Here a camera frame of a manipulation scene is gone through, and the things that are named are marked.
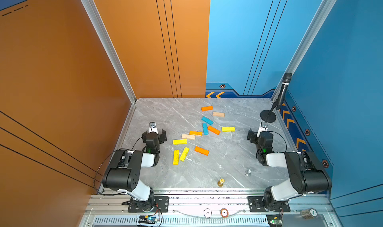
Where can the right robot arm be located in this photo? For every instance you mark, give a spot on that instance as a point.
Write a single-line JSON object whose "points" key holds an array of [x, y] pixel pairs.
{"points": [[305, 174]]}

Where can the black microphone on stand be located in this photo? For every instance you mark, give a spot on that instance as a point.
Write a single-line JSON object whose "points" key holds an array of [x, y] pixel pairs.
{"points": [[268, 115]]}

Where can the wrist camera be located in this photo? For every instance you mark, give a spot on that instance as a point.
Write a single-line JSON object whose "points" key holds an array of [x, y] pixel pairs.
{"points": [[262, 127], [152, 127]]}

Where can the yellow block tilted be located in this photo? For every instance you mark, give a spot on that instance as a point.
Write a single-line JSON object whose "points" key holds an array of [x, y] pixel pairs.
{"points": [[184, 154]]}

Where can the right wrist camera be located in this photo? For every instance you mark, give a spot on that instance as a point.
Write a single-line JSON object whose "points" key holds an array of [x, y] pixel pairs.
{"points": [[262, 127]]}

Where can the teal block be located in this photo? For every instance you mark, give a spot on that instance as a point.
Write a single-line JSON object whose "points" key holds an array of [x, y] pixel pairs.
{"points": [[207, 120], [205, 129]]}

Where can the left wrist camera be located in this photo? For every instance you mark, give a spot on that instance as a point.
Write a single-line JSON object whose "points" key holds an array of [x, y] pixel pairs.
{"points": [[152, 127]]}

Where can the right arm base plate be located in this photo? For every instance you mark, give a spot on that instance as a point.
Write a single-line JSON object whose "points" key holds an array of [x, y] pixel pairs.
{"points": [[260, 204]]}

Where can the right green circuit board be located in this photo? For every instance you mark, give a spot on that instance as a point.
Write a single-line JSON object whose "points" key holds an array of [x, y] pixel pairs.
{"points": [[274, 221]]}

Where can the left green circuit board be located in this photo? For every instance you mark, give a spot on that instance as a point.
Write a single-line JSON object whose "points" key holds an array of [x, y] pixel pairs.
{"points": [[148, 221]]}

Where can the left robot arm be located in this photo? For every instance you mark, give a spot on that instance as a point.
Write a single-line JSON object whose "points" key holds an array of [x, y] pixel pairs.
{"points": [[123, 171]]}

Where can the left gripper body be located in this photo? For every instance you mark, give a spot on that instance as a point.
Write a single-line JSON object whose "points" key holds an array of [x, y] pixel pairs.
{"points": [[163, 135]]}

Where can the yellow block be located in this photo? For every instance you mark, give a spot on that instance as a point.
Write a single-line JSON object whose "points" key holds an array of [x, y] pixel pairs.
{"points": [[228, 129], [184, 154], [176, 157]]}

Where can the teal block lower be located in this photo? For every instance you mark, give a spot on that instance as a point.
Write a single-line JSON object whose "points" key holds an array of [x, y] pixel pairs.
{"points": [[205, 129]]}

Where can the yellow block horizontal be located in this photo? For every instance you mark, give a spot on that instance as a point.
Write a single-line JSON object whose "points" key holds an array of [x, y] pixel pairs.
{"points": [[180, 141]]}

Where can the silver weight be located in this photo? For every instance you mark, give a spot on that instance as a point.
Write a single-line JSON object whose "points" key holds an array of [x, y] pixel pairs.
{"points": [[248, 172]]}

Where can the brass weight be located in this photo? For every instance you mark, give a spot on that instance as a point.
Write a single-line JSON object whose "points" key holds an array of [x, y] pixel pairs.
{"points": [[220, 182]]}

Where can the green circuit board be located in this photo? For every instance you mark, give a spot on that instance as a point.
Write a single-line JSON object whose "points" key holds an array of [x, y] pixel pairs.
{"points": [[274, 221], [148, 221]]}

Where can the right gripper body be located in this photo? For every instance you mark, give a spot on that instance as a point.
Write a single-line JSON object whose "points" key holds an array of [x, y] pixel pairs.
{"points": [[251, 134]]}

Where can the light orange block centre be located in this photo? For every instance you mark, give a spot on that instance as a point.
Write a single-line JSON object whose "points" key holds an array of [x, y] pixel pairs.
{"points": [[196, 133]]}

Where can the teal block upper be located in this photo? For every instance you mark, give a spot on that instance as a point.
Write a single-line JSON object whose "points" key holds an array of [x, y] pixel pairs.
{"points": [[207, 120]]}

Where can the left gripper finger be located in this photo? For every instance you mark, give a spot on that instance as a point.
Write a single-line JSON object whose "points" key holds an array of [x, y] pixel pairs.
{"points": [[144, 138], [163, 136]]}

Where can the white round token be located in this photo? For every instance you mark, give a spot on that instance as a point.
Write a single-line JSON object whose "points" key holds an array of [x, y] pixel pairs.
{"points": [[207, 213]]}

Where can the copper round token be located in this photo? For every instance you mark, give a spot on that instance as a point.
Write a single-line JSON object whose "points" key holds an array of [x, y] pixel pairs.
{"points": [[224, 213]]}

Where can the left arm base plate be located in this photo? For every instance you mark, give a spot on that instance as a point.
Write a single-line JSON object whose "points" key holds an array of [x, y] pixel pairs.
{"points": [[161, 202]]}

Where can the beige block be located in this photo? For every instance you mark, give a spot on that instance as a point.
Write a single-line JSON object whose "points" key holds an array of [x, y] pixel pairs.
{"points": [[218, 114], [188, 137]]}

